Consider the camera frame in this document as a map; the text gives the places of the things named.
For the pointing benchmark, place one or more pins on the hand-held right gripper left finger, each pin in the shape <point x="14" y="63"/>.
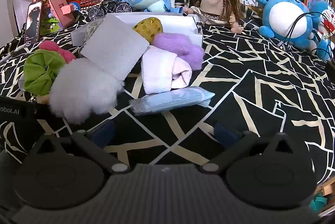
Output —
<point x="103" y="133"/>

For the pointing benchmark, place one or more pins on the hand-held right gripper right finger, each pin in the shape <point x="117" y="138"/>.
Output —
<point x="224" y="136"/>

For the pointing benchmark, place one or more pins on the white fluffy cloth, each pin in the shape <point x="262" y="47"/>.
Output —
<point x="83" y="93"/>

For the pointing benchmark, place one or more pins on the green scrunchie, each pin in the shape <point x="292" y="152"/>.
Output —
<point x="39" y="69"/>

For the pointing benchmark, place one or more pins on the blue face mask pack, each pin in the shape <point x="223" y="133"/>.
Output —
<point x="170" y="99"/>

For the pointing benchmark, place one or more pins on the pink scrunchie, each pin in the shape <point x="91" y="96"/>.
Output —
<point x="52" y="46"/>

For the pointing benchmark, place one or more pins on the pale pink towel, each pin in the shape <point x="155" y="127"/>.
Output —
<point x="157" y="69"/>

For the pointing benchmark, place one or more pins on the white foam sheet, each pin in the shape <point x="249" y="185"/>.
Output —
<point x="115" y="46"/>

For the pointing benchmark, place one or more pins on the purple fluffy wool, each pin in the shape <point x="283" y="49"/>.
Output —
<point x="178" y="47"/>

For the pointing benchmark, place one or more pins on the yellow sequin cloth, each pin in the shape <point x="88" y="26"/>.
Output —
<point x="148" y="27"/>

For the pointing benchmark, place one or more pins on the white cardboard box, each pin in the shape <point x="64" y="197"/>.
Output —
<point x="167" y="18"/>

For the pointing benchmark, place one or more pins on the black patterned blanket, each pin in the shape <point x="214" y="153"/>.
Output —
<point x="261" y="95"/>

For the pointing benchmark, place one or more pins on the teal plastic object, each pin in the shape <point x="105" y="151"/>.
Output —
<point x="318" y="203"/>

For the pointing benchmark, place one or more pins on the pink triangular stand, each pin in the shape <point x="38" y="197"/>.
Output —
<point x="55" y="4"/>

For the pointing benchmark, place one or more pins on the blue round object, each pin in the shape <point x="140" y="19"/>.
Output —
<point x="76" y="5"/>

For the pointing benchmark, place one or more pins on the black model bicycle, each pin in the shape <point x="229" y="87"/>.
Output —
<point x="110" y="8"/>

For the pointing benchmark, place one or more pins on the round blue white-bellied plush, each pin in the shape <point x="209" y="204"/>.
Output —
<point x="282" y="17"/>

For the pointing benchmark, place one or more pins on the brown-haired baby doll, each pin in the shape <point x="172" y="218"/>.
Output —
<point x="214" y="1"/>

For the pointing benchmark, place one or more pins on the blue cat plush toy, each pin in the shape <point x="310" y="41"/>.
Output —
<point x="327" y="19"/>

